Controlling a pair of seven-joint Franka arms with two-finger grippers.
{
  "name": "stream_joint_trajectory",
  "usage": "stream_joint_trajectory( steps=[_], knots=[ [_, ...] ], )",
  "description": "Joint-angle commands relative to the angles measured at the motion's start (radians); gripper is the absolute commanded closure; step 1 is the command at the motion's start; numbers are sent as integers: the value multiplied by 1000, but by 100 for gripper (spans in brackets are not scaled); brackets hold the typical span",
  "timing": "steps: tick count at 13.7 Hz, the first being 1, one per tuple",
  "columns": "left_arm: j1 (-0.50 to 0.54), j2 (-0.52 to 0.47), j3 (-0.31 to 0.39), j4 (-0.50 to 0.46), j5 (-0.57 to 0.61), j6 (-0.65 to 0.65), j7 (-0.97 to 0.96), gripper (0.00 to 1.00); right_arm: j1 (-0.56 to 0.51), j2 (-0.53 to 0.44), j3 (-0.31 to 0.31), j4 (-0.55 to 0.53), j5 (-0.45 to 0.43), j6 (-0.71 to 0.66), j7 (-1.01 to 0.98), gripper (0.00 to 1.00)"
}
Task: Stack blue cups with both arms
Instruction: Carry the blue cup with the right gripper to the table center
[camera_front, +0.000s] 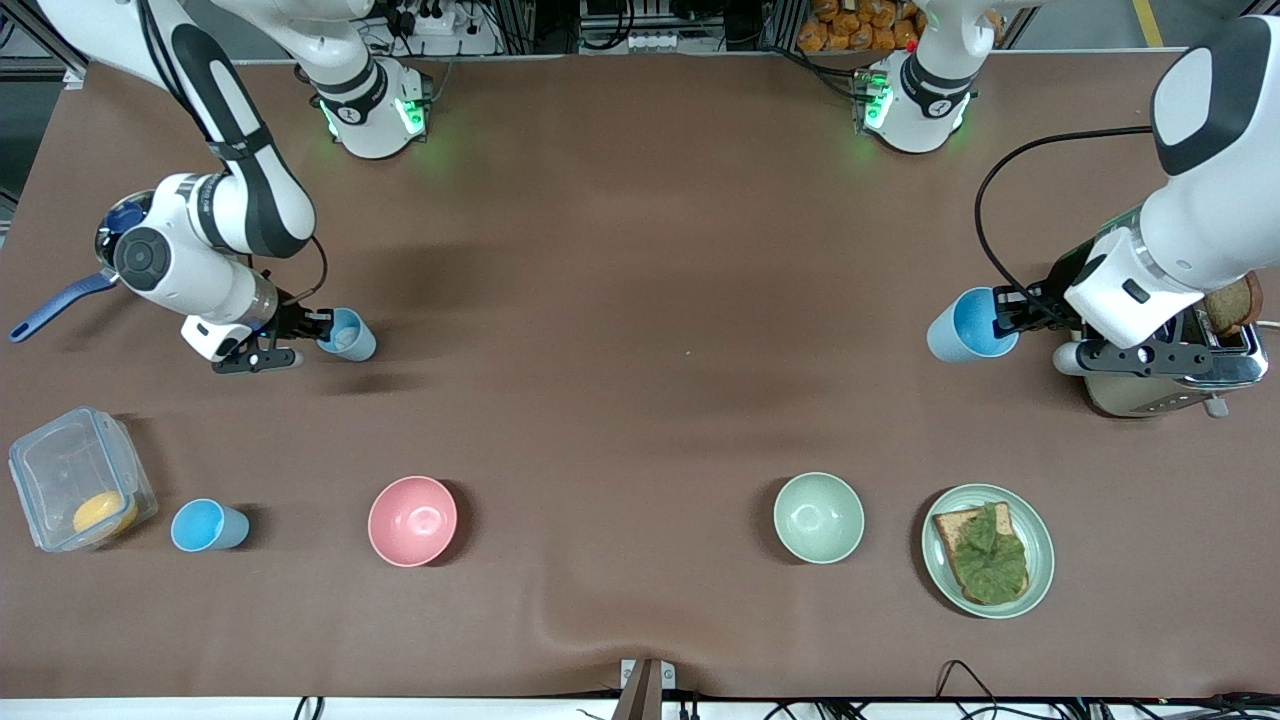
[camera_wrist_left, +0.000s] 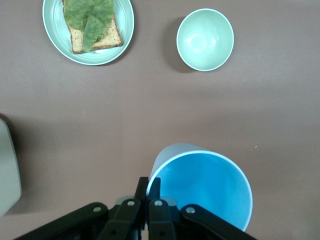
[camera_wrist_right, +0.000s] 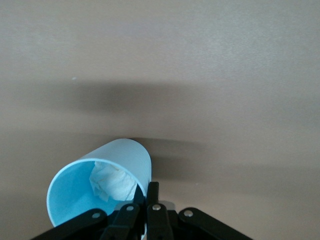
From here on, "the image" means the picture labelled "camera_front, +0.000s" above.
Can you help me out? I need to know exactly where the brown bread slice in toaster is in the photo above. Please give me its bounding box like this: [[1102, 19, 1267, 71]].
[[1202, 271, 1265, 339]]

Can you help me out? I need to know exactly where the pale green plate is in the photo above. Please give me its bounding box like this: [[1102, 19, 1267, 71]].
[[920, 483, 1056, 621]]

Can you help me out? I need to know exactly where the yellow orange round food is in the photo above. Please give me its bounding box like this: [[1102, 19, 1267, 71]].
[[71, 489, 140, 537]]

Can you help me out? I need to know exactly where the brown table cover mat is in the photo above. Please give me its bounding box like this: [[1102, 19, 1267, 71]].
[[0, 48, 1280, 701]]

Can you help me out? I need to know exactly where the cream and chrome toaster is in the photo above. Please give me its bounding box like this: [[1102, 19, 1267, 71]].
[[1083, 268, 1271, 420]]

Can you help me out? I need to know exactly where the pale green bowl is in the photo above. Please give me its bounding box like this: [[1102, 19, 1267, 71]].
[[772, 471, 866, 566]]

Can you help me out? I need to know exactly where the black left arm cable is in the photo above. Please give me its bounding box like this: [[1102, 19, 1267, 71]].
[[974, 124, 1157, 303]]

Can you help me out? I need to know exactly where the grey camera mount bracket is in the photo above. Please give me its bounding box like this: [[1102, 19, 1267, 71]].
[[611, 657, 677, 720]]

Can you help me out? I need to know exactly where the white power strip with plugs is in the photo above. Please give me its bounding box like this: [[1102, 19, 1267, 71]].
[[385, 0, 501, 57]]

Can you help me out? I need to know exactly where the pink bowl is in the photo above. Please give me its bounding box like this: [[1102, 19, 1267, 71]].
[[366, 475, 459, 569]]

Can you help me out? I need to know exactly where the blue cup with white tissue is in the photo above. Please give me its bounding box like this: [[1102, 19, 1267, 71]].
[[317, 306, 379, 364]]

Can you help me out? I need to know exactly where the black pan with blue handle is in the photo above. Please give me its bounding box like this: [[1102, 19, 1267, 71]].
[[8, 188, 159, 345]]

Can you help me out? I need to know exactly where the blue paper cup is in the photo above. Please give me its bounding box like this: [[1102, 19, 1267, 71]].
[[169, 497, 251, 554], [925, 286, 1022, 364]]

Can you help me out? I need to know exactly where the toast slice under lettuce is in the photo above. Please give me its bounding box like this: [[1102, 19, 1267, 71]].
[[931, 500, 1031, 607]]

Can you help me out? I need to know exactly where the black looped cable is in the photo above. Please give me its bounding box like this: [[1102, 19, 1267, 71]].
[[935, 659, 1001, 720]]

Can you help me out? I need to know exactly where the clear plastic lidded container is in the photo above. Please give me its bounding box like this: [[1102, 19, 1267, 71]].
[[7, 405, 160, 554]]

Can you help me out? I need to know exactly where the green lettuce leaf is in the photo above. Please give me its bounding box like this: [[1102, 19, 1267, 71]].
[[947, 502, 1030, 605]]

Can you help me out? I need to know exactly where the bag of orange buns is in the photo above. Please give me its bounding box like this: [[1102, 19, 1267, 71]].
[[796, 0, 1004, 54]]

